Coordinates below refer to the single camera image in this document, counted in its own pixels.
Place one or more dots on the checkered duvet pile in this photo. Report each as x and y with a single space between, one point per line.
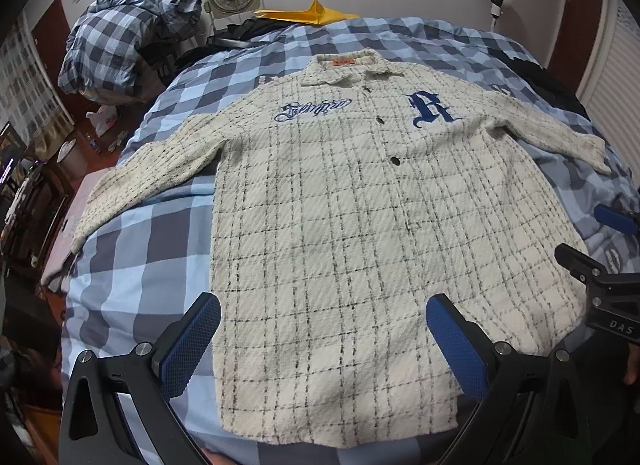
100 40

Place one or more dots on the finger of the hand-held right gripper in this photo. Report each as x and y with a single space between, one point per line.
612 219

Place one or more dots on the patterned curtain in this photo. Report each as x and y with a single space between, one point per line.
15 70

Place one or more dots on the black clothing by pillows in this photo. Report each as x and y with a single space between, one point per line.
235 39

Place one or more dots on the person's right hand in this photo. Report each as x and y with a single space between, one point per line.
631 370

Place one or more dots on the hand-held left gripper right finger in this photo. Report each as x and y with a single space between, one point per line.
457 345

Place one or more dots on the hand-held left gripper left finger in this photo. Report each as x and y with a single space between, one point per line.
192 340

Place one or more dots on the cream plaid shirt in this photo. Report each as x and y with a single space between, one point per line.
350 245

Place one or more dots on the brown door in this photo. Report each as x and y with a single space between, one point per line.
50 30

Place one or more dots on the white bin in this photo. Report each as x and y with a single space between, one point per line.
70 157

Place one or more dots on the white louvered door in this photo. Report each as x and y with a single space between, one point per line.
612 60

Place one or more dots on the blue checkered bed sheet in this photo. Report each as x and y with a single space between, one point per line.
150 245

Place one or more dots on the yellow cloth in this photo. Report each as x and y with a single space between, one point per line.
315 12

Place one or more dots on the dark monitor screen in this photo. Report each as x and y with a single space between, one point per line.
11 155

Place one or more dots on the white plastic bag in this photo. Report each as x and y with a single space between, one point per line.
102 117

